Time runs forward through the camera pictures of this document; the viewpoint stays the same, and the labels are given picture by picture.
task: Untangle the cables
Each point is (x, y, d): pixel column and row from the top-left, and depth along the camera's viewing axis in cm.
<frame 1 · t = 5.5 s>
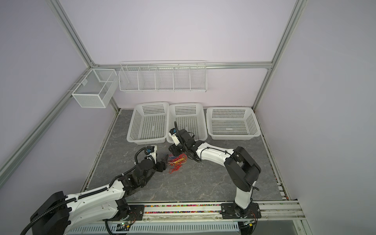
left hand: (163, 156, 82), fingers open
right hand: (171, 148, 88), fingers open
left white plastic basket: (150, 123, 114), on the table
middle white plastic basket: (189, 116, 118), on the table

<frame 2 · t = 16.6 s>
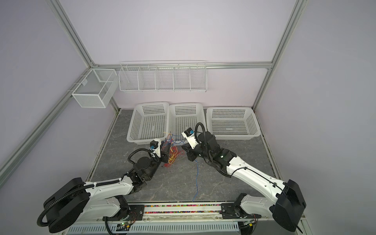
left hand: (167, 144, 79), fingers open
right hand: (182, 147, 74), fingers closed
the named things where they were.

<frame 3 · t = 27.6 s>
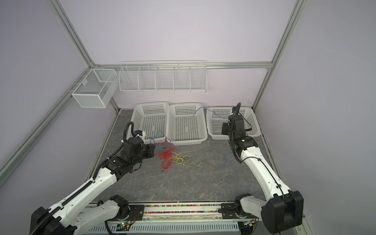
left hand: (155, 147, 79), fingers closed
right hand: (230, 123, 80), fingers closed
the named things where they were.

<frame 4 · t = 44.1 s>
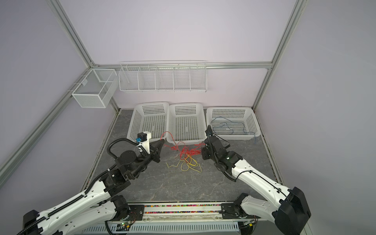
left hand: (163, 142, 69), fingers closed
right hand: (206, 147, 81), fingers closed
the named things where they were.

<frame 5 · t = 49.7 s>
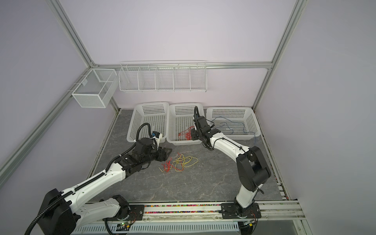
left hand: (166, 150, 81), fingers open
right hand: (195, 132, 91), fingers closed
the named things where they were.

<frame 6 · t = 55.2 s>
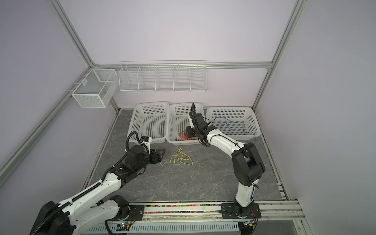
left hand: (160, 151, 82), fingers open
right hand: (188, 130, 91), fingers open
the named things where they were.

